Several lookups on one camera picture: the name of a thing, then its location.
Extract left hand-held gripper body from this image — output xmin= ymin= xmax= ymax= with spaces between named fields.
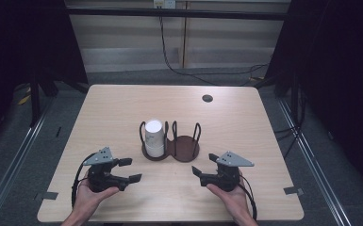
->
xmin=82 ymin=146 xmax=121 ymax=193

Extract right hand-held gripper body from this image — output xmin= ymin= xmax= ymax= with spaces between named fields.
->
xmin=200 ymin=151 xmax=255 ymax=193

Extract brown double cup holder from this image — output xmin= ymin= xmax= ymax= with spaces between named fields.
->
xmin=139 ymin=120 xmax=202 ymax=164

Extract printed white paper cup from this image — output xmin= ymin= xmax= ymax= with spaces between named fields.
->
xmin=144 ymin=118 xmax=165 ymax=145

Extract person's right hand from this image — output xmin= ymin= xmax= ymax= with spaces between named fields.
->
xmin=206 ymin=170 xmax=250 ymax=219

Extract person's left hand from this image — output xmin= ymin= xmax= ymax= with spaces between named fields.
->
xmin=72 ymin=170 xmax=121 ymax=220

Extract grey tape piece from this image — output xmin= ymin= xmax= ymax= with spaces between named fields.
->
xmin=34 ymin=191 xmax=59 ymax=202
xmin=283 ymin=186 xmax=305 ymax=196

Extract black metal stand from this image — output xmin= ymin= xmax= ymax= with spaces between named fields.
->
xmin=27 ymin=73 xmax=42 ymax=128

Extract dark curtain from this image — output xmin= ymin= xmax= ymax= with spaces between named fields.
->
xmin=263 ymin=0 xmax=363 ymax=192
xmin=0 ymin=0 xmax=90 ymax=152

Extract black horizontal bar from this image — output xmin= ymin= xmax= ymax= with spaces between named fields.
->
xmin=65 ymin=7 xmax=291 ymax=22

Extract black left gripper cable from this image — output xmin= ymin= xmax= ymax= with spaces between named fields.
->
xmin=71 ymin=152 xmax=99 ymax=209

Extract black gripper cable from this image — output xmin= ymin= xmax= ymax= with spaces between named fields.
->
xmin=237 ymin=173 xmax=258 ymax=221
xmin=71 ymin=152 xmax=99 ymax=209

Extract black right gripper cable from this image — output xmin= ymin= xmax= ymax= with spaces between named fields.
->
xmin=237 ymin=173 xmax=258 ymax=221

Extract black floor cables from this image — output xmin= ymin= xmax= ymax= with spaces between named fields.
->
xmin=273 ymin=83 xmax=307 ymax=159

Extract metal floor rail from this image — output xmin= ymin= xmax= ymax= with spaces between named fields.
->
xmin=0 ymin=95 xmax=58 ymax=226
xmin=276 ymin=97 xmax=355 ymax=226

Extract long black wall cable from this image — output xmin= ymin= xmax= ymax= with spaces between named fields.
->
xmin=157 ymin=8 xmax=270 ymax=87

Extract white wall outlet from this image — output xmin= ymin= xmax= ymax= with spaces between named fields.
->
xmin=153 ymin=0 xmax=177 ymax=9

